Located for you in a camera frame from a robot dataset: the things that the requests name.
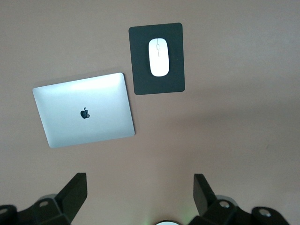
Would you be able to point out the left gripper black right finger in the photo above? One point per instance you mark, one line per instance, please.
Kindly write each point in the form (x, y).
(211, 208)

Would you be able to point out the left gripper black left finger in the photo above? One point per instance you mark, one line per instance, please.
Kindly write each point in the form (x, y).
(68, 201)

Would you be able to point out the white computer mouse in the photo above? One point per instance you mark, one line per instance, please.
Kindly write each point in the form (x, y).
(159, 58)

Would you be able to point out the black mouse pad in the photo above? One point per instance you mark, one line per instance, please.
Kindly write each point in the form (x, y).
(140, 77)

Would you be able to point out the silver closed laptop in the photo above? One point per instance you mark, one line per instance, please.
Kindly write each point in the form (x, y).
(84, 110)

